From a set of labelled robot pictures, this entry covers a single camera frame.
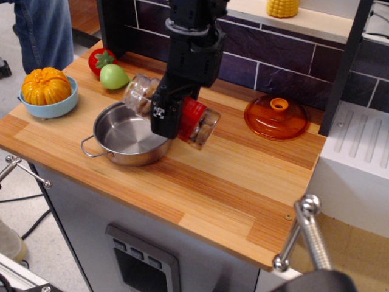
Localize orange glass pot lid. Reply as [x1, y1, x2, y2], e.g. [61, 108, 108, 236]
[244, 95, 311, 141]

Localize black vertical post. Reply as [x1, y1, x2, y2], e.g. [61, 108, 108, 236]
[318, 0, 373, 136]

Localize green toy pear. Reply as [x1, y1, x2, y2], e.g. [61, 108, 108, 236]
[100, 64, 130, 90]

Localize white drain board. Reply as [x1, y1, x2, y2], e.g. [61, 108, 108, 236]
[321, 102, 388, 179]

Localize silver clamp handle left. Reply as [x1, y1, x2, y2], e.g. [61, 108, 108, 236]
[0, 155, 53, 189]

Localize wooden shelf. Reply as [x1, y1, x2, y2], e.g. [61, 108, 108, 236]
[227, 1, 354, 44]

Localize grey toy oven panel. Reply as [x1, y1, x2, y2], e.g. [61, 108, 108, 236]
[105, 224, 181, 291]

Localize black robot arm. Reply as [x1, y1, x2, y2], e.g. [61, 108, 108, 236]
[151, 1, 227, 139]

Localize clear almond jar red label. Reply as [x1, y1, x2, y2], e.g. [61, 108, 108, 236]
[123, 74, 221, 150]

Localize person leg blue jeans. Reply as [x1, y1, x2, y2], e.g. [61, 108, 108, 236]
[11, 0, 74, 74]

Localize red toy tomato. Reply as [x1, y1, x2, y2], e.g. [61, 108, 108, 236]
[88, 48, 117, 77]

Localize yellow toy corn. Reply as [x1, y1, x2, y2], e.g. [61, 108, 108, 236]
[266, 0, 300, 18]

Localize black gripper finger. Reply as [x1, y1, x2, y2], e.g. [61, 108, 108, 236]
[151, 85, 184, 139]

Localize stainless steel pot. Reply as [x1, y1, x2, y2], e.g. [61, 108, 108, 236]
[81, 102, 172, 167]

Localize beige shoe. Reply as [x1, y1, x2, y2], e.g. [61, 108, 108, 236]
[1, 220, 27, 263]

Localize yellow toy pumpkin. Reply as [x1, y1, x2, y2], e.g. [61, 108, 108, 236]
[21, 67, 72, 106]

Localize silver clamp screw right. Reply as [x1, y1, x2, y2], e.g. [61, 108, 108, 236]
[272, 194, 334, 273]

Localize black floor cable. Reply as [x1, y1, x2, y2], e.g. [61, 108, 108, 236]
[0, 194, 52, 241]

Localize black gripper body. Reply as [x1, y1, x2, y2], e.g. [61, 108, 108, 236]
[157, 26, 226, 100]

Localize light blue bowl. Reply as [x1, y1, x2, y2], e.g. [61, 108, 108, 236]
[18, 75, 78, 119]

